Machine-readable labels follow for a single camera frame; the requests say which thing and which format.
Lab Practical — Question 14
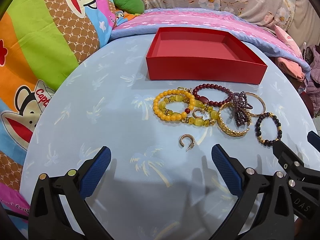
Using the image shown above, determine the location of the colourful monkey cartoon quilt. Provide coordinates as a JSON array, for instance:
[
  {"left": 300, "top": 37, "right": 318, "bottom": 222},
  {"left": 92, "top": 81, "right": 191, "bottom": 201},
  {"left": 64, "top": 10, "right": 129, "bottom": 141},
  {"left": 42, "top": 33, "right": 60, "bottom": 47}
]
[{"left": 0, "top": 0, "right": 141, "bottom": 221}]

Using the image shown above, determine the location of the light blue palm tablecloth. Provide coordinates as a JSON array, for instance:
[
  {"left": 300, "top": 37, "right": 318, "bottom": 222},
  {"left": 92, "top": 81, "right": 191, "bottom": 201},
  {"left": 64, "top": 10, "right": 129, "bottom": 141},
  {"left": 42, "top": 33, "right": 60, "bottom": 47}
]
[{"left": 19, "top": 33, "right": 320, "bottom": 240}]

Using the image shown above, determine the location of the pink cushion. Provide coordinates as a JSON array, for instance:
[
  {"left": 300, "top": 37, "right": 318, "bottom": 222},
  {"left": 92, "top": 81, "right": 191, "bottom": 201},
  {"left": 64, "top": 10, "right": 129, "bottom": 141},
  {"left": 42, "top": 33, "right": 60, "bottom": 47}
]
[{"left": 274, "top": 25, "right": 302, "bottom": 57}]

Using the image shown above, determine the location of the dark red bead bracelet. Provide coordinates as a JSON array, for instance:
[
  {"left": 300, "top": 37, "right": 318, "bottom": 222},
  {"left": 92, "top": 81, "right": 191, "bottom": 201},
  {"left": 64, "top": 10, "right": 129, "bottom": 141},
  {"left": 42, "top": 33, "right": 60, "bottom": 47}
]
[{"left": 192, "top": 83, "right": 234, "bottom": 107}]

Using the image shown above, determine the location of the salmon pink folded cloth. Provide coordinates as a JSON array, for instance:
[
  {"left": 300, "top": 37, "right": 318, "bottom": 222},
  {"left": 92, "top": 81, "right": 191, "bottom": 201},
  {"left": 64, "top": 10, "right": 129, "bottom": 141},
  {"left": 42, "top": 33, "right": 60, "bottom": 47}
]
[{"left": 275, "top": 57, "right": 305, "bottom": 82}]

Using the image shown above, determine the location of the large yellow bead bracelet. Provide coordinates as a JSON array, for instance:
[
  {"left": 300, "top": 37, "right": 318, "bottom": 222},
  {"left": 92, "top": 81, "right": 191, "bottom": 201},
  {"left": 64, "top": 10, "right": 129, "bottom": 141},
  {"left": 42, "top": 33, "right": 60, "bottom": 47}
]
[{"left": 158, "top": 95, "right": 219, "bottom": 127}]

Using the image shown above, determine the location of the mauve jacket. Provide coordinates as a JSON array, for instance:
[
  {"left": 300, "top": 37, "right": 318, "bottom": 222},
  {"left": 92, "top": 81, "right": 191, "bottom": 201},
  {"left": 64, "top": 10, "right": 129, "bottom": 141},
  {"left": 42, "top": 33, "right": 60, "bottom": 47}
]
[{"left": 299, "top": 45, "right": 319, "bottom": 105}]

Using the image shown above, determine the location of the black and gold bead bracelet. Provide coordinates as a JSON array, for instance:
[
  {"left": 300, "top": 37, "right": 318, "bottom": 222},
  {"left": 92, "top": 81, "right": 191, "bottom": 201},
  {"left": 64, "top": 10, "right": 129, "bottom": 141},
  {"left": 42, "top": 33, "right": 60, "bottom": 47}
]
[{"left": 254, "top": 112, "right": 283, "bottom": 147}]

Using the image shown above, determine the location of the red shallow box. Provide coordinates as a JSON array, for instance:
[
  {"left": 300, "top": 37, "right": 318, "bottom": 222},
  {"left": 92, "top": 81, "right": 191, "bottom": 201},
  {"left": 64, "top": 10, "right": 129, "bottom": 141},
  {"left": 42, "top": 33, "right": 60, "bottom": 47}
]
[{"left": 146, "top": 27, "right": 267, "bottom": 85}]

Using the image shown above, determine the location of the wide gold braided bangle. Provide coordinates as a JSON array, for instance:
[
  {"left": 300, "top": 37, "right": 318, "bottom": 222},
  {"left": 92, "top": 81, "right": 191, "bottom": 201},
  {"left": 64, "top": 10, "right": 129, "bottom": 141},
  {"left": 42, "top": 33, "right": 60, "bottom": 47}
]
[{"left": 217, "top": 102, "right": 251, "bottom": 138}]

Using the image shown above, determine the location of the green plush pillow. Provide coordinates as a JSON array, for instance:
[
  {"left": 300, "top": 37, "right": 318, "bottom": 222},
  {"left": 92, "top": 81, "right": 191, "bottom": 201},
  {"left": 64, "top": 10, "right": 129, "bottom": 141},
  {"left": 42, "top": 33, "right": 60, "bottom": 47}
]
[{"left": 113, "top": 0, "right": 145, "bottom": 14}]

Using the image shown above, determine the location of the purple garnet bead strand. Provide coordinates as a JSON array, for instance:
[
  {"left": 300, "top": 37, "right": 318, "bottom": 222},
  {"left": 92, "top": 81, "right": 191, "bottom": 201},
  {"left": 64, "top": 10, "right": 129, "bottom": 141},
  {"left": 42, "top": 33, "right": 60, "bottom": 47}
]
[{"left": 232, "top": 92, "right": 253, "bottom": 127}]

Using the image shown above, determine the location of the small yellow bead bracelet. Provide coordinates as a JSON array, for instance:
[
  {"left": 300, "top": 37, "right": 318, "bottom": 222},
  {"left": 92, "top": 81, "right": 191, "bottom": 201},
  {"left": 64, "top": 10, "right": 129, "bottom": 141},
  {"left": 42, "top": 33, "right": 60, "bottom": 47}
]
[{"left": 152, "top": 89, "right": 196, "bottom": 121}]

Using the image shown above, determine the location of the gold hoop earring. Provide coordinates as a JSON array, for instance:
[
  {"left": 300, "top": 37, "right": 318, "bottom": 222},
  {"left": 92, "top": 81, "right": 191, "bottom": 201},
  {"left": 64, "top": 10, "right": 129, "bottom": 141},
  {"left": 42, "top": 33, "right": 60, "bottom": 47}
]
[
  {"left": 178, "top": 134, "right": 195, "bottom": 152},
  {"left": 192, "top": 108, "right": 207, "bottom": 119}
]

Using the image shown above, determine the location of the thin gold bangle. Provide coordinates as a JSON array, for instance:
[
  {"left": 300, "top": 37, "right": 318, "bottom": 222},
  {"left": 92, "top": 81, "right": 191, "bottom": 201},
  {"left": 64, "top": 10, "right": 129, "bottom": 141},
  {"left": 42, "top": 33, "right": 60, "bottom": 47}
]
[{"left": 245, "top": 91, "right": 266, "bottom": 118}]

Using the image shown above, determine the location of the pink and blue blanket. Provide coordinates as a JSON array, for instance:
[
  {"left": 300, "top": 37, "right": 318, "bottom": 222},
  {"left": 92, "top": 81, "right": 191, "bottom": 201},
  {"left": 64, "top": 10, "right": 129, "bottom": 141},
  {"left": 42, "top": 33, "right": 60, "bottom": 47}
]
[{"left": 110, "top": 8, "right": 311, "bottom": 75}]

